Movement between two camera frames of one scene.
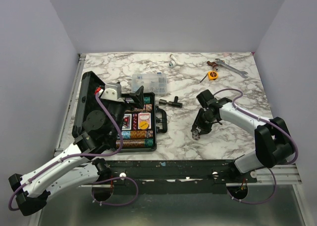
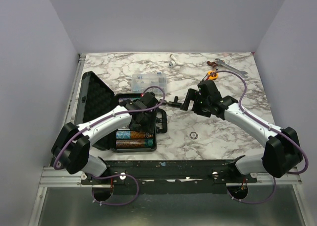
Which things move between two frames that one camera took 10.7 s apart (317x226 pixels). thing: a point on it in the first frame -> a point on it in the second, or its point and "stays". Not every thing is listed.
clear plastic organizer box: [156, 83] stays
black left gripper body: [117, 113] -> [147, 124]
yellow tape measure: [212, 75] stays
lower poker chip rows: [135, 139] stays
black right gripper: [205, 129] -> [194, 95]
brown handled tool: [214, 65] stays
